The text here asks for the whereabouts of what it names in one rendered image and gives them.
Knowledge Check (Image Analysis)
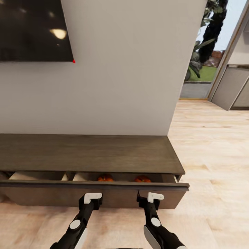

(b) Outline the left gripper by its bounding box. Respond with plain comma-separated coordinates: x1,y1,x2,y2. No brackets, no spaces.
79,193,103,216

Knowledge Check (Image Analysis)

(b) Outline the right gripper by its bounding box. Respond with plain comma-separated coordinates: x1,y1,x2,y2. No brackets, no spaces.
137,192,160,212

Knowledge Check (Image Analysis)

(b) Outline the pumpkin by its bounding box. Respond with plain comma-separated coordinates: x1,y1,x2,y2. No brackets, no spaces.
134,175,151,182
96,173,113,182

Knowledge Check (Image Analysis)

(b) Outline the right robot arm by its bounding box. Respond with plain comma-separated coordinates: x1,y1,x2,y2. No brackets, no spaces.
137,192,188,249

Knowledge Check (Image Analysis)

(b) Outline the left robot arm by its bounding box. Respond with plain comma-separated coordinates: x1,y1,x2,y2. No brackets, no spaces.
50,193,103,249

